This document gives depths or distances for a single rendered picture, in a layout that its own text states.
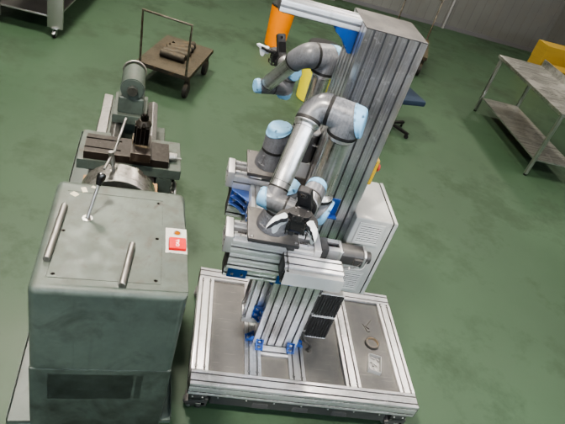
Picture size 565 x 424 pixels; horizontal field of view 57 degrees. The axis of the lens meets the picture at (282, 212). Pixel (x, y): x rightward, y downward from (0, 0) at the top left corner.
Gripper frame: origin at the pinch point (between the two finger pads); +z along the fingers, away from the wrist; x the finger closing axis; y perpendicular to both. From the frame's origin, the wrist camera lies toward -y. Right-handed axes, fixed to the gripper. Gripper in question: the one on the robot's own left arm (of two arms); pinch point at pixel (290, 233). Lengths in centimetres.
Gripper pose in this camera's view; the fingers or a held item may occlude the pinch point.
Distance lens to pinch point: 155.7
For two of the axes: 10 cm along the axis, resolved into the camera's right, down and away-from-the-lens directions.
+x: -9.5, -2.7, 1.8
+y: -1.3, 8.2, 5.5
